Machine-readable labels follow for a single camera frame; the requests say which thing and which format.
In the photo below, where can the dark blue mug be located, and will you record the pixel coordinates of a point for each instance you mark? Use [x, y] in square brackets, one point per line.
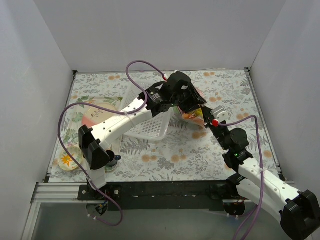
[113, 159]

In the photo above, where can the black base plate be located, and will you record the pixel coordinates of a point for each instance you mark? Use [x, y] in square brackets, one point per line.
[212, 195]

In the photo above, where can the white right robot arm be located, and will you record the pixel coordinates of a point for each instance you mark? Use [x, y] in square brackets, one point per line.
[298, 212]

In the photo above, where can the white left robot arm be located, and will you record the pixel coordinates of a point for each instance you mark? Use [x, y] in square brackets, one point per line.
[95, 141]

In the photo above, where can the aluminium frame rail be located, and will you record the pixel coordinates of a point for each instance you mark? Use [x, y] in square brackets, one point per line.
[71, 211]

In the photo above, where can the yellow banana bunch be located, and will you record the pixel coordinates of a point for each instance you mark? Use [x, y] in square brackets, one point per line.
[198, 112]

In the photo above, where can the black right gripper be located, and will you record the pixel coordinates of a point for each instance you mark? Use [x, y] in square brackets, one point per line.
[208, 116]

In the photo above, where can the floral table mat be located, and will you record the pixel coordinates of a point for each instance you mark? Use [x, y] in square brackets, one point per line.
[188, 152]

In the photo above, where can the pink beige round plate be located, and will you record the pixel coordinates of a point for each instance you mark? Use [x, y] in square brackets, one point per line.
[94, 116]

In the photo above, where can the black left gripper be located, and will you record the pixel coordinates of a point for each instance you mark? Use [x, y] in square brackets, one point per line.
[194, 100]

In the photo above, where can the clear zip top bag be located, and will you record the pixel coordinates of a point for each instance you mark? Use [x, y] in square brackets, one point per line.
[189, 100]

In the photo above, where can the white plastic basket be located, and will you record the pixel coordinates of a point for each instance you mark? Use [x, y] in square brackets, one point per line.
[151, 130]

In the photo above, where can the small flower coaster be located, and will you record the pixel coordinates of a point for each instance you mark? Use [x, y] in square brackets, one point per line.
[66, 163]

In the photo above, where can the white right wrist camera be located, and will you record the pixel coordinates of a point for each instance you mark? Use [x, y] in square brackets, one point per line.
[219, 115]

